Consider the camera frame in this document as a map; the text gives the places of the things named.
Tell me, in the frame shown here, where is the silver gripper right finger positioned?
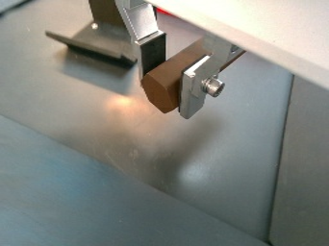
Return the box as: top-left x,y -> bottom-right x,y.
179,34 -> 241,119

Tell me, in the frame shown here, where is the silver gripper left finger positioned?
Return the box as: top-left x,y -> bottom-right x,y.
115,0 -> 166,78

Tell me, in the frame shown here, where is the brown hexagon peg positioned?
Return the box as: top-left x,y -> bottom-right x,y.
142,39 -> 205,113

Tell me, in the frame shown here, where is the red shape sorter block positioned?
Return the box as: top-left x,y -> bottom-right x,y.
157,8 -> 173,16

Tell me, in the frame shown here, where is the dark curved holder stand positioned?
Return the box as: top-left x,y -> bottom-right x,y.
46,0 -> 137,65

